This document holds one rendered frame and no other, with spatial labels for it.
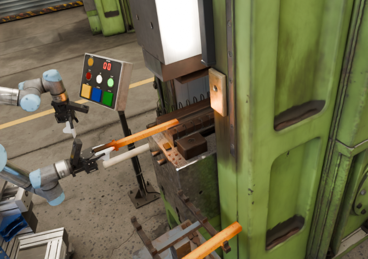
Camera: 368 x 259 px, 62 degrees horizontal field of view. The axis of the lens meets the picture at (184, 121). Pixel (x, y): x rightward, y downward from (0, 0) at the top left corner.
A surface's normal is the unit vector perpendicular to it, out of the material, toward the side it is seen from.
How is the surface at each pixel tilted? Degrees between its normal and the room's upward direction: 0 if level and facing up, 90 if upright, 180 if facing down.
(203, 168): 90
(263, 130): 89
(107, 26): 90
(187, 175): 90
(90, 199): 0
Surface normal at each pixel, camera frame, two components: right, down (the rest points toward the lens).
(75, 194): -0.11, -0.82
